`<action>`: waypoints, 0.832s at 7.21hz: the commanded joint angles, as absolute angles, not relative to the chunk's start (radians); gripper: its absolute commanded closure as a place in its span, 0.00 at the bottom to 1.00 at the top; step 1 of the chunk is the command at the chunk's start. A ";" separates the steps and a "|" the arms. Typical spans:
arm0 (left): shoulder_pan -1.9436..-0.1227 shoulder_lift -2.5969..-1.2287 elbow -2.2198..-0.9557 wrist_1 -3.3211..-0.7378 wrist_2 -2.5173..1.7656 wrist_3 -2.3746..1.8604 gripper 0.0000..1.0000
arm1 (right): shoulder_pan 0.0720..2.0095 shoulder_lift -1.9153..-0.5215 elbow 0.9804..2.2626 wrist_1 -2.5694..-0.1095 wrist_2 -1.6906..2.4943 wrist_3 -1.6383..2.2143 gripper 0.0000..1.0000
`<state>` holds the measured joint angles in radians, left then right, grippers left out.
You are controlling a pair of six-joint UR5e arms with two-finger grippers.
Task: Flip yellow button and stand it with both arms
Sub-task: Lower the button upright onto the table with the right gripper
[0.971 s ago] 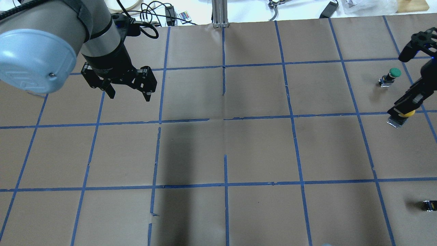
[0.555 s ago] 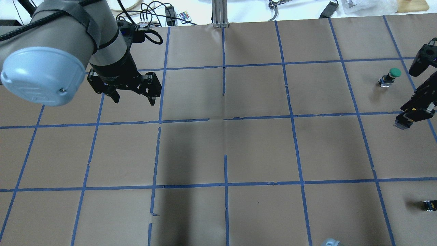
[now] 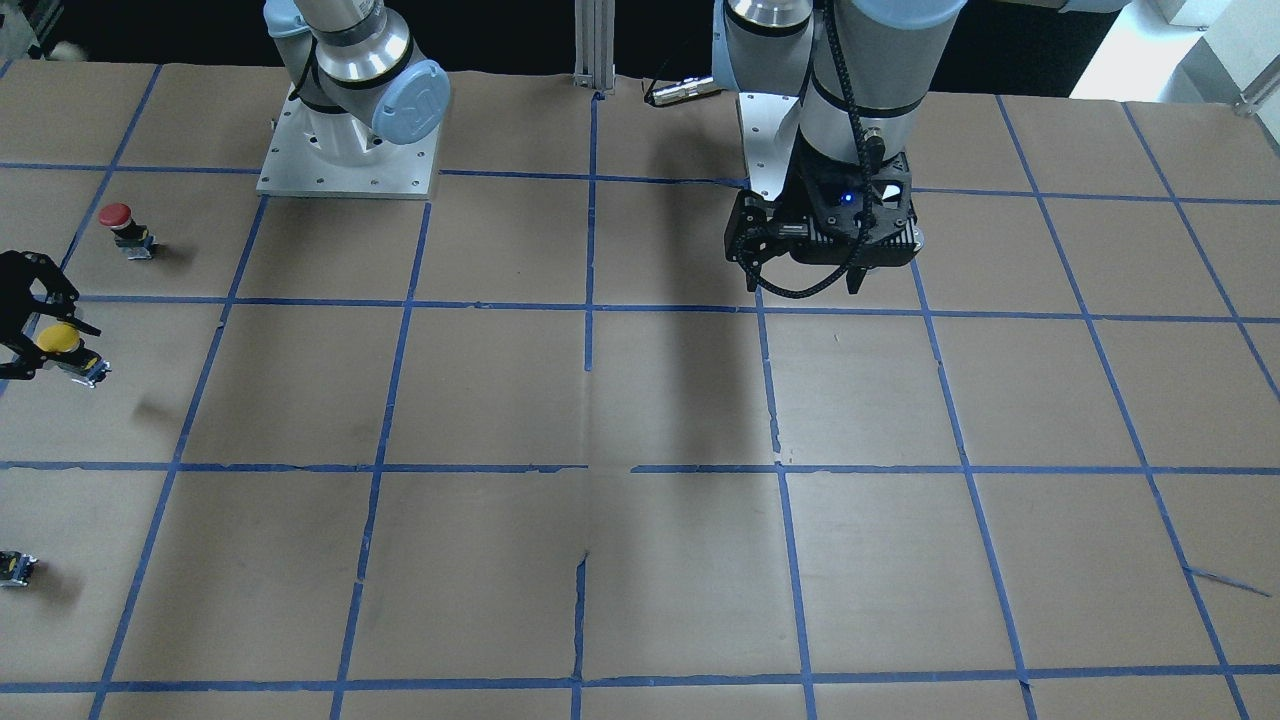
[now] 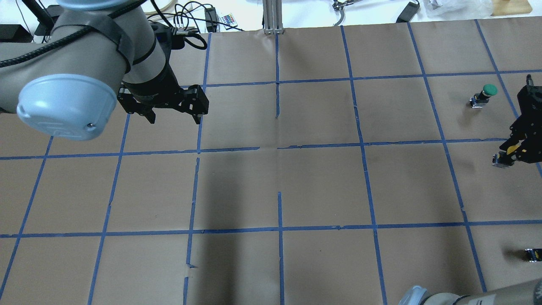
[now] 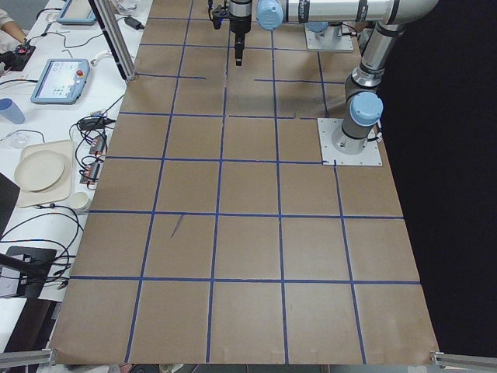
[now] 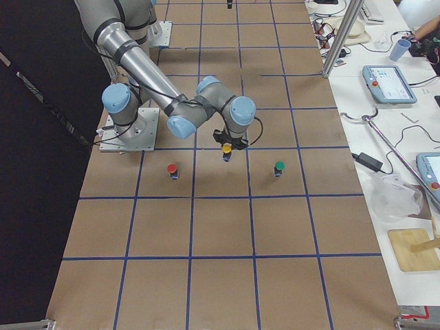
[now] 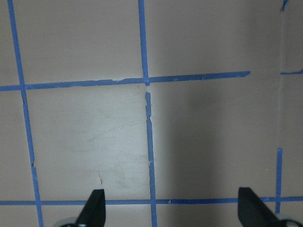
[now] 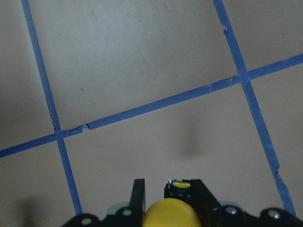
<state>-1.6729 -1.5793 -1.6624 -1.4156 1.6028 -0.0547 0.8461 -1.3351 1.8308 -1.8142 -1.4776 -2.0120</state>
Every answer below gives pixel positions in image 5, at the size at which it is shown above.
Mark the black power adapter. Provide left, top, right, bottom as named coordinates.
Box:
left=123, top=16, right=144, bottom=30

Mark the teach pendant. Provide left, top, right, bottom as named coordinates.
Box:
left=30, top=59, right=90, bottom=104
left=57, top=0, right=96, bottom=26

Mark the aluminium frame post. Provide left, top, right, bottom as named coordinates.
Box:
left=89, top=0, right=135, bottom=82

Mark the white paper cup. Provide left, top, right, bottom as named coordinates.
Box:
left=69, top=192, right=92, bottom=214

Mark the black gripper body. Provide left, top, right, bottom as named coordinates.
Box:
left=235, top=32, right=245, bottom=59

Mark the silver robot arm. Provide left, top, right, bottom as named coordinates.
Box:
left=256, top=0, right=437, bottom=155
left=209, top=1, right=367, bottom=66

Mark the blue plastic cup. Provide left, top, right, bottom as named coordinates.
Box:
left=0, top=98, right=26, bottom=124

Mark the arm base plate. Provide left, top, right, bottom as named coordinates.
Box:
left=304, top=22, right=354, bottom=53
left=317, top=118, right=383, bottom=166

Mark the beige tray with plate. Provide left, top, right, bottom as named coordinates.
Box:
left=14, top=140, right=75, bottom=207

